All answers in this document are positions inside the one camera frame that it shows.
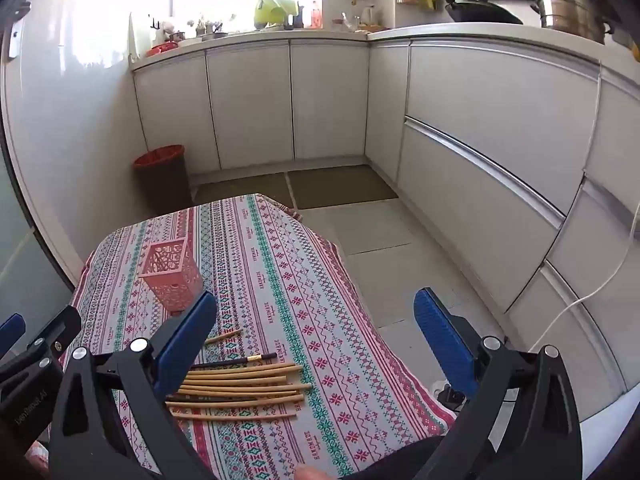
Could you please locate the dark trash bin red liner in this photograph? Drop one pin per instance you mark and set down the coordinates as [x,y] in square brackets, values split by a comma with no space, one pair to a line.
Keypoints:
[162,185]

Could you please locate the dark mug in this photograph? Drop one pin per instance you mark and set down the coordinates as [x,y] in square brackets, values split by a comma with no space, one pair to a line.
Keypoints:
[295,19]

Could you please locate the steel stockpot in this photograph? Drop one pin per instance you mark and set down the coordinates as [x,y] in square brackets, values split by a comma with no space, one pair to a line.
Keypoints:
[570,10]

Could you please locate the small green floor mat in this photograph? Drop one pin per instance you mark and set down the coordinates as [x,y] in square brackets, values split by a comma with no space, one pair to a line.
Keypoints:
[240,192]

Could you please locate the pink bottle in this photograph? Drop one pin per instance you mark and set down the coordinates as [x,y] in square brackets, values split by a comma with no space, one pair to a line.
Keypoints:
[315,15]

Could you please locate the black chopstick with gold band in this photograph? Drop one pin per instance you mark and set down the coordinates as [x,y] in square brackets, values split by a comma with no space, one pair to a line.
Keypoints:
[250,358]

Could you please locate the white kettle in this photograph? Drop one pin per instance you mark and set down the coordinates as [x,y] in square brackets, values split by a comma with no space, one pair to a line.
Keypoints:
[368,14]

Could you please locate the white power strip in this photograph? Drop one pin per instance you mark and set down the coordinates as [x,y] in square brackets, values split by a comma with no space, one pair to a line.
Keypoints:
[439,387]

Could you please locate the person's dark pants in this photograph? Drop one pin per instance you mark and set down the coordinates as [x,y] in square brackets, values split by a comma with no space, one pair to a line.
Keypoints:
[400,460]

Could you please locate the yellow-green plastic container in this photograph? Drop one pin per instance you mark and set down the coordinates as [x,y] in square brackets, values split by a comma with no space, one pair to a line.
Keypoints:
[272,10]

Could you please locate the light bamboo chopstick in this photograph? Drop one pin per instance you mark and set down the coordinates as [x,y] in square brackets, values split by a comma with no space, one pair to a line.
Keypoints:
[225,335]

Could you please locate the black wok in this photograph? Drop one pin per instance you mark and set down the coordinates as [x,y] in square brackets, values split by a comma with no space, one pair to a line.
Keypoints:
[480,12]

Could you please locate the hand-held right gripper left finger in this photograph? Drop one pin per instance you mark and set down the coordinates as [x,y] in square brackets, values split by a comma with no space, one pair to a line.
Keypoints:
[185,340]

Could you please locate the patterned red green tablecloth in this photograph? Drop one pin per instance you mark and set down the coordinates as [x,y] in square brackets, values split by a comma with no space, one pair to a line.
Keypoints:
[300,285]

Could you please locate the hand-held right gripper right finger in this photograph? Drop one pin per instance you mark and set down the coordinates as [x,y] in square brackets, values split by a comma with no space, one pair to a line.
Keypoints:
[440,345]

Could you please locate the plain black chopstick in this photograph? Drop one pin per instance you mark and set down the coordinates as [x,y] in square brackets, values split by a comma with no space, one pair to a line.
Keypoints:
[200,399]

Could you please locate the pile of wooden chopsticks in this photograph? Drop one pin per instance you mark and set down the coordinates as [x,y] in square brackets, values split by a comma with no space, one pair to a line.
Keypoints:
[240,390]

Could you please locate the pink perforated plastic basket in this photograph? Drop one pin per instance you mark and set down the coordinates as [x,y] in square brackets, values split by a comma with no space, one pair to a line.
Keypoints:
[170,280]

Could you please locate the red plastic basin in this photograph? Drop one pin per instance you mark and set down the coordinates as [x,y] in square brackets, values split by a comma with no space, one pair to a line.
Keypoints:
[162,49]

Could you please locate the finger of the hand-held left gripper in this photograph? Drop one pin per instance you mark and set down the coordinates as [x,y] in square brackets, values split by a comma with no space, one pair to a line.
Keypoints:
[12,327]
[57,327]

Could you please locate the large green floor mat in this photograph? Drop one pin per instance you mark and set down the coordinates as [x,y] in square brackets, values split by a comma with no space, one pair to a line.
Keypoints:
[340,187]

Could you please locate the white kitchen cabinets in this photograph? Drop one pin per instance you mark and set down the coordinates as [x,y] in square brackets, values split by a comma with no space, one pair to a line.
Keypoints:
[500,110]

